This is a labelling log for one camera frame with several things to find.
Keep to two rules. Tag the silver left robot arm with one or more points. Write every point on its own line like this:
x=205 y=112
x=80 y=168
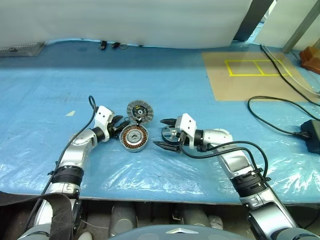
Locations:
x=75 y=150

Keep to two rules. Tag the black power adapter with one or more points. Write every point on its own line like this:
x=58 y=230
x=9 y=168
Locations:
x=312 y=136

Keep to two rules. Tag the large white foam sheet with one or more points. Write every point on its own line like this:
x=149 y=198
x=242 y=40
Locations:
x=125 y=20

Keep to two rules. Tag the grey motor housing copper windings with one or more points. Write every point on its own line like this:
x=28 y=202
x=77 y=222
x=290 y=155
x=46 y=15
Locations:
x=135 y=137

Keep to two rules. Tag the grey robot torso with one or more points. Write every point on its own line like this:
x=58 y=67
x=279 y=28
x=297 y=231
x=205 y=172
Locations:
x=175 y=233

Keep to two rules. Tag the pale tape scrap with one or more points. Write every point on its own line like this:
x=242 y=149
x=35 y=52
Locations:
x=70 y=113

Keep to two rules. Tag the brown cardboard sheet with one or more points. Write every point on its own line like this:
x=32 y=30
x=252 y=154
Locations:
x=237 y=87

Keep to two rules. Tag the grey rounded cylinder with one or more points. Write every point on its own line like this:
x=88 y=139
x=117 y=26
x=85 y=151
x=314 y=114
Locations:
x=122 y=217
x=195 y=216

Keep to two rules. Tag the grey metal post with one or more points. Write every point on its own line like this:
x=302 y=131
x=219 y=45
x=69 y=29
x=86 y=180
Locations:
x=300 y=27

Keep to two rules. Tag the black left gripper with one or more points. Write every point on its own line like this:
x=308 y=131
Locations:
x=113 y=127

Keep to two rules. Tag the clear ribbed plastic tray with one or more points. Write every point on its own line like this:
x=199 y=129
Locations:
x=22 y=48

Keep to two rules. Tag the blue plastic table cover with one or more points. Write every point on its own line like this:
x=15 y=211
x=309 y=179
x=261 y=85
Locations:
x=162 y=87

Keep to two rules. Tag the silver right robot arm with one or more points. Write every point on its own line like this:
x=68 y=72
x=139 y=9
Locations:
x=220 y=137

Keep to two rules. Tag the small white rounded shape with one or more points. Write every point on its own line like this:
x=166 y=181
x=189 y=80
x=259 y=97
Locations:
x=216 y=222

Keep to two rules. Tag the yellow tape rectangle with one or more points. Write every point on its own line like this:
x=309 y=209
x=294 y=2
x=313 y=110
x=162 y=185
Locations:
x=250 y=74

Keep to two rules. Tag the small black clip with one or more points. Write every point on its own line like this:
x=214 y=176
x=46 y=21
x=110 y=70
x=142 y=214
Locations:
x=102 y=45
x=115 y=45

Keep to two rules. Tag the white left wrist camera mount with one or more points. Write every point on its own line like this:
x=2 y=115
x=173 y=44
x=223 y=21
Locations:
x=103 y=116

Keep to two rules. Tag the small white panel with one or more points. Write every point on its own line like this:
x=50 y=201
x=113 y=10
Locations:
x=275 y=25

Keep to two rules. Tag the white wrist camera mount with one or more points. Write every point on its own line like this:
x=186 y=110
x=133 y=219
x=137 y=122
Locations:
x=187 y=125
x=103 y=116

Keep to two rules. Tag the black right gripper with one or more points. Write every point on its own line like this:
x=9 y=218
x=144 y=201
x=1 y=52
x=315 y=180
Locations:
x=182 y=138

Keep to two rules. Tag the brown wooden block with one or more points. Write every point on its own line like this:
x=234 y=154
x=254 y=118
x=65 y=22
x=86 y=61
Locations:
x=311 y=57

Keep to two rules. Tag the grey round motor lid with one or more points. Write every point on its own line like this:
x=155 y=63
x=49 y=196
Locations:
x=140 y=111

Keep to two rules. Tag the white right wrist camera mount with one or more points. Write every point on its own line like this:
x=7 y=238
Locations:
x=187 y=125

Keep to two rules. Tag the dark pillar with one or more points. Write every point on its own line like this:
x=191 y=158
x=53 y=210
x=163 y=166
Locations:
x=252 y=20

